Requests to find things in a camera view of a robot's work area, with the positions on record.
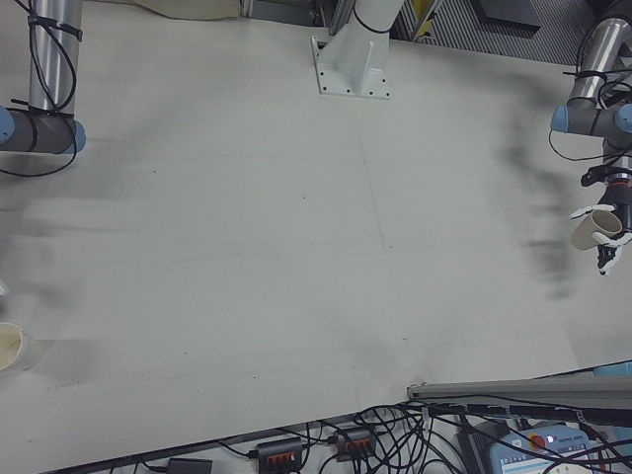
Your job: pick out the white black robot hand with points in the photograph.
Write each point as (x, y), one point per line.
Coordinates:
(2, 289)
(626, 207)

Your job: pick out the beige cup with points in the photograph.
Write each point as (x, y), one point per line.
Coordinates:
(587, 234)

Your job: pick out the white cup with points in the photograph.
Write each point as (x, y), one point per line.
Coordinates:
(10, 345)

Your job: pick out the UR5e robot arm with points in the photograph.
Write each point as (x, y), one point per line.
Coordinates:
(49, 49)
(577, 118)

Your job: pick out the light blue plastic bin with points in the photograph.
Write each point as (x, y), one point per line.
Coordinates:
(617, 369)

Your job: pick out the ribbed metal grating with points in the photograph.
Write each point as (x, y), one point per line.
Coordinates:
(494, 42)

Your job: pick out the dark grey box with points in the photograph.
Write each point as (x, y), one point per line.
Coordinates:
(511, 12)

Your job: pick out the black power adapter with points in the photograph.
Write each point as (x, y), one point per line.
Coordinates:
(190, 466)

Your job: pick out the large grey teach pendant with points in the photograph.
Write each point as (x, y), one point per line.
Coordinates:
(523, 459)

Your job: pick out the grey power supply box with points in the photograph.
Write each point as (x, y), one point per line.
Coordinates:
(471, 449)

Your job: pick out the black orange USB hub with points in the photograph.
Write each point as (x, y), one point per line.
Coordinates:
(279, 451)
(354, 444)

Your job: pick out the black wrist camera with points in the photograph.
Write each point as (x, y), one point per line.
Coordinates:
(592, 175)

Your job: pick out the aluminium profile post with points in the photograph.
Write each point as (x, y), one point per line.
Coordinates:
(494, 392)

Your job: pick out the yellow black striped post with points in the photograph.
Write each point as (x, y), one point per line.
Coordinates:
(423, 15)

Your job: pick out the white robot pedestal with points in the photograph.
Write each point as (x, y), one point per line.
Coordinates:
(353, 59)

